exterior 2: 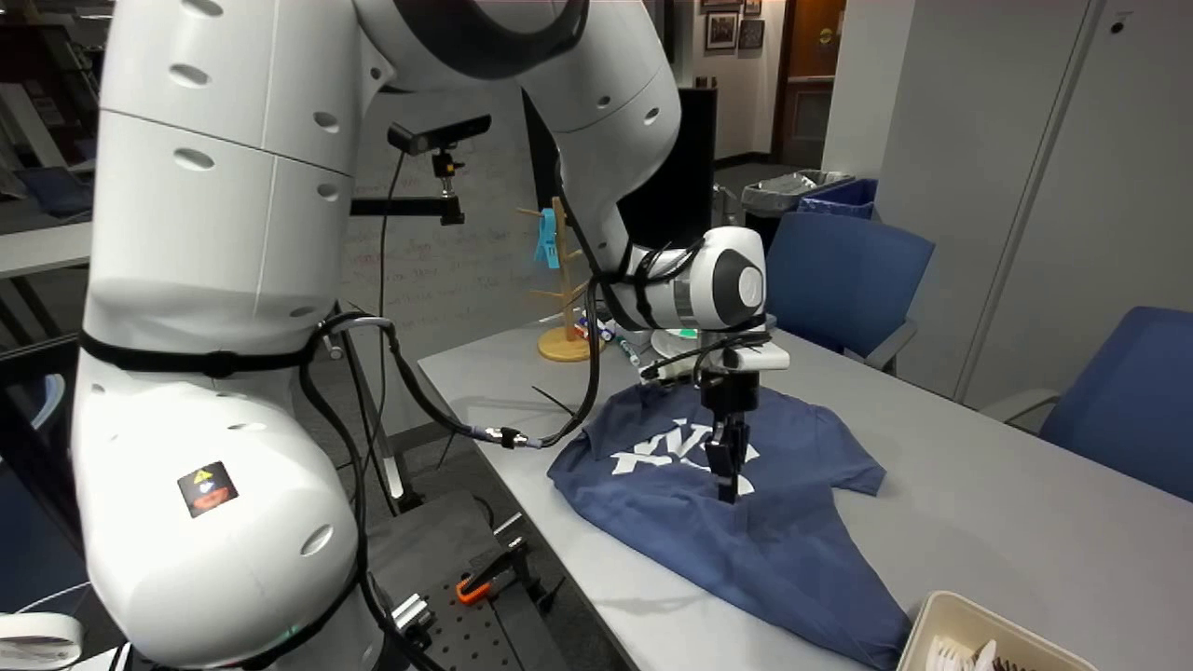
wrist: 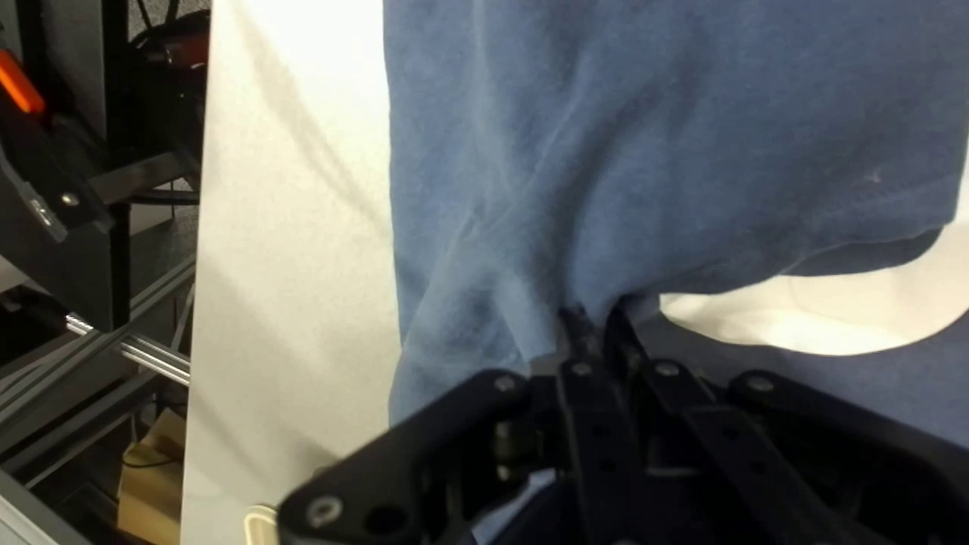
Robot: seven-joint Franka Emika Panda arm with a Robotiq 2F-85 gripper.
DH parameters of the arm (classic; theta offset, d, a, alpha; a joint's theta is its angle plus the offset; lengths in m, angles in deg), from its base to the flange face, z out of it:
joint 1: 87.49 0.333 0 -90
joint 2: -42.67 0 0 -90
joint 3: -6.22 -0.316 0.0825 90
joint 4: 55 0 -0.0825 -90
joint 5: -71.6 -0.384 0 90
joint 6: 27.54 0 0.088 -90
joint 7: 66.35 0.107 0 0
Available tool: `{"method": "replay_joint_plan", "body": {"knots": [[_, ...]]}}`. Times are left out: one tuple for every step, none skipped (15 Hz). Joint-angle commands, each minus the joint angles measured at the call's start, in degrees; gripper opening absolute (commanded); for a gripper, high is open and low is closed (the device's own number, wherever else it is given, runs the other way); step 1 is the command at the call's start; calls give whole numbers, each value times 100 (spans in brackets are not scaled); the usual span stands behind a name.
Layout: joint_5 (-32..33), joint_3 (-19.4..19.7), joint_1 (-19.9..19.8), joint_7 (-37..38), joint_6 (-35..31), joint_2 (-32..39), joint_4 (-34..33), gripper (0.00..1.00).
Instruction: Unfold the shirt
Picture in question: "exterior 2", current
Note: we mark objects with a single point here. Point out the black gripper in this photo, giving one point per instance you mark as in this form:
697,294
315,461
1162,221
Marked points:
729,398

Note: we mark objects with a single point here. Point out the blue shirt with white print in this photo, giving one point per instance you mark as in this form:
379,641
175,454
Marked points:
769,545

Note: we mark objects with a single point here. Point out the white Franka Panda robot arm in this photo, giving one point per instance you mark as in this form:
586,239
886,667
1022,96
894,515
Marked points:
210,246

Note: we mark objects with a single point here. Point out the wooden peg stand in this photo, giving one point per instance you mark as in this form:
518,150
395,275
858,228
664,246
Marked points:
563,343

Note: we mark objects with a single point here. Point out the blue office chair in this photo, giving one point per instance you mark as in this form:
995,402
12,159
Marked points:
842,280
1137,396

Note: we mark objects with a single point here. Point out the beige cutlery tray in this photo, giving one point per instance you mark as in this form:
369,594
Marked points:
943,627

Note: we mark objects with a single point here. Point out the orange black clamp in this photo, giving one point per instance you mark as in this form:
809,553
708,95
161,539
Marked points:
471,585

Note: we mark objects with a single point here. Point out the waste bin with blue liner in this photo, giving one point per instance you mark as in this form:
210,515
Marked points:
835,195

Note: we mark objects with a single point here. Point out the black monitor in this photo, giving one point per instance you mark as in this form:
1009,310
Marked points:
692,160

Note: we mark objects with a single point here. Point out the brown wooden door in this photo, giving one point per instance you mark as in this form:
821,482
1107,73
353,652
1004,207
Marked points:
809,88

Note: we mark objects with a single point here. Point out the white desk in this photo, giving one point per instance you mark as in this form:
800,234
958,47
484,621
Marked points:
41,246

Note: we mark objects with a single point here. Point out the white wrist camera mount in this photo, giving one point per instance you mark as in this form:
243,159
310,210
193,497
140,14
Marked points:
769,359

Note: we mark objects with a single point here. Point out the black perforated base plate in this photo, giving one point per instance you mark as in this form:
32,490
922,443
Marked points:
432,545

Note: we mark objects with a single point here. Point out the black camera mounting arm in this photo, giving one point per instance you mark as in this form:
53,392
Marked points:
410,207

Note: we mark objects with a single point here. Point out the framed wall picture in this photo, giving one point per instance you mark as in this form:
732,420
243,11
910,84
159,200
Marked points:
719,32

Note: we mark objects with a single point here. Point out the black stereo camera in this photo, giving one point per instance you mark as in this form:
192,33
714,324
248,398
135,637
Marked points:
436,133

